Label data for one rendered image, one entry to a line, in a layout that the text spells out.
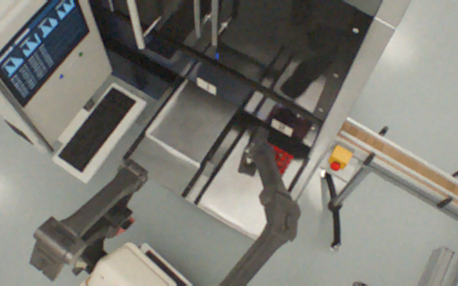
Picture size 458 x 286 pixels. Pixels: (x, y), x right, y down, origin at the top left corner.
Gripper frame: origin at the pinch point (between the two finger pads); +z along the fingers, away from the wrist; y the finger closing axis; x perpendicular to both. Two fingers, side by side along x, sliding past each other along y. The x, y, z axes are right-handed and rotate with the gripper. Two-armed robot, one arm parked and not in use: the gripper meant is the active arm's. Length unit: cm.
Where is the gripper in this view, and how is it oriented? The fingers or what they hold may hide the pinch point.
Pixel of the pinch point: (247, 168)
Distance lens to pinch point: 184.0
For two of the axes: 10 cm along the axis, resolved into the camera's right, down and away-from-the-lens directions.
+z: -0.5, 3.7, 9.3
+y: 2.8, -8.9, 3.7
